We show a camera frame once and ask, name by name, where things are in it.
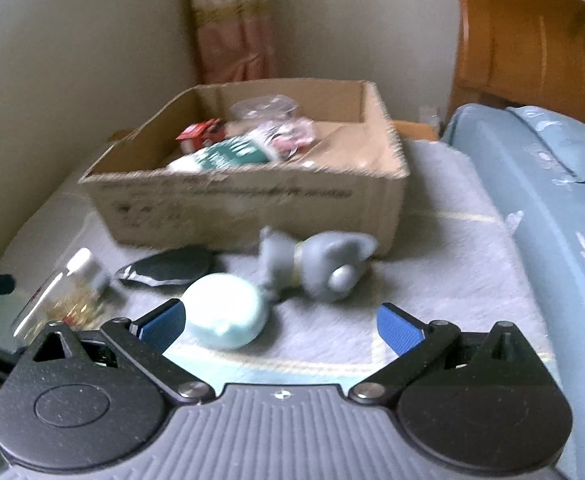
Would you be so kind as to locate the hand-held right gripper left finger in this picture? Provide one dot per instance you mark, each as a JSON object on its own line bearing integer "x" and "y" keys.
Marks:
{"x": 165, "y": 325}

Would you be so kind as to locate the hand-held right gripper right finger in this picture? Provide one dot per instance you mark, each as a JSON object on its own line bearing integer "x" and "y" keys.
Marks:
{"x": 397, "y": 330}

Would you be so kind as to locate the mint green round case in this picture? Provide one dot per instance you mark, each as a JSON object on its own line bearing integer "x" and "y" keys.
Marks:
{"x": 225, "y": 310}

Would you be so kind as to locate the clear capsule bottle silver cap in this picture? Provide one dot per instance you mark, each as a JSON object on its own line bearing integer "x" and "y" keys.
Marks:
{"x": 67, "y": 295}

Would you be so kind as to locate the grey elephant figure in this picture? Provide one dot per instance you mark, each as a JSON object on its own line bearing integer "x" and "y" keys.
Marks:
{"x": 322, "y": 260}

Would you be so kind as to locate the cardboard box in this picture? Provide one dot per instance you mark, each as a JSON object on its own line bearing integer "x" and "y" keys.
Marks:
{"x": 247, "y": 205}

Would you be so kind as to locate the white bottle green label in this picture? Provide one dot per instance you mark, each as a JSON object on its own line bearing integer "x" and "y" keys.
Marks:
{"x": 222, "y": 156}

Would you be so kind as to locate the red toy train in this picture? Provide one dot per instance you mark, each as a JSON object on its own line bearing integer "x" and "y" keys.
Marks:
{"x": 200, "y": 135}

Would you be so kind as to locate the pink clear tube toy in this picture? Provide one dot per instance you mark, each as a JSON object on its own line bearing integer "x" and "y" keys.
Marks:
{"x": 295, "y": 135}

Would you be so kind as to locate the clear round plastic container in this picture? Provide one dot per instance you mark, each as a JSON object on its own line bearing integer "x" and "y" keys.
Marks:
{"x": 265, "y": 107}

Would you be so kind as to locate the black flat scraping board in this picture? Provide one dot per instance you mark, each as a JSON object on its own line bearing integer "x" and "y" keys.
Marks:
{"x": 167, "y": 267}

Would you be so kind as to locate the wooden bedside table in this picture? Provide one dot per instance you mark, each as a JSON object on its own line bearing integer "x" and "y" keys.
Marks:
{"x": 412, "y": 130}

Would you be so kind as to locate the blue floral pillow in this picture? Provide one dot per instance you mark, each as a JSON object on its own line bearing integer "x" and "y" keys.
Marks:
{"x": 562, "y": 140}

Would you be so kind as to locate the wooden headboard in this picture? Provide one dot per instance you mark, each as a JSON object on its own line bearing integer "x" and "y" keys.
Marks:
{"x": 522, "y": 50}

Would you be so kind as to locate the pink patterned curtain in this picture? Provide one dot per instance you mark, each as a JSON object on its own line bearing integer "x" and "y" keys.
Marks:
{"x": 232, "y": 25}

